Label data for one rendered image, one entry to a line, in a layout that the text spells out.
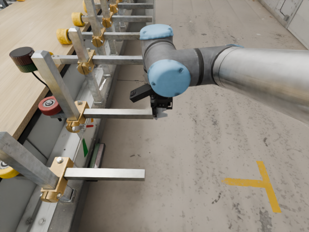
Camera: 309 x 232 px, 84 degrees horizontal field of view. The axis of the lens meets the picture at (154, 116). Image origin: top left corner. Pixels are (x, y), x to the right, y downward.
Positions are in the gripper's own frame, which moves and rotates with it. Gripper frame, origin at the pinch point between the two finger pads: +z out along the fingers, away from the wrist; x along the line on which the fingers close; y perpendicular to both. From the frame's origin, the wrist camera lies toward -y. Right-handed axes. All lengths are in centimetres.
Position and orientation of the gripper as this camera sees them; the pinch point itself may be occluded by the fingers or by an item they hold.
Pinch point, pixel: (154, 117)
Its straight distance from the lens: 73.2
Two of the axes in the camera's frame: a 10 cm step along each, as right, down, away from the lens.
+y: 10.0, -0.1, -0.6
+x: 0.3, -7.6, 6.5
